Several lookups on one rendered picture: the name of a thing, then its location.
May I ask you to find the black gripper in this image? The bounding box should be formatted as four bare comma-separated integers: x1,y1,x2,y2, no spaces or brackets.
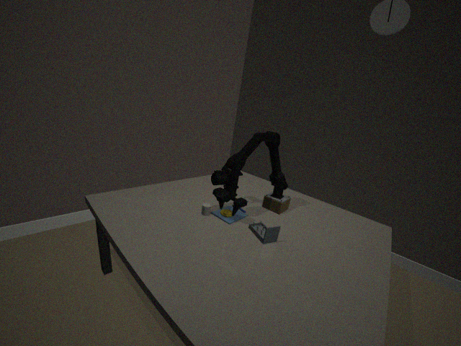
212,184,247,216

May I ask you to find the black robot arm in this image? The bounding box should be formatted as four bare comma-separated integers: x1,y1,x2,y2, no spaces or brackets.
211,131,288,203

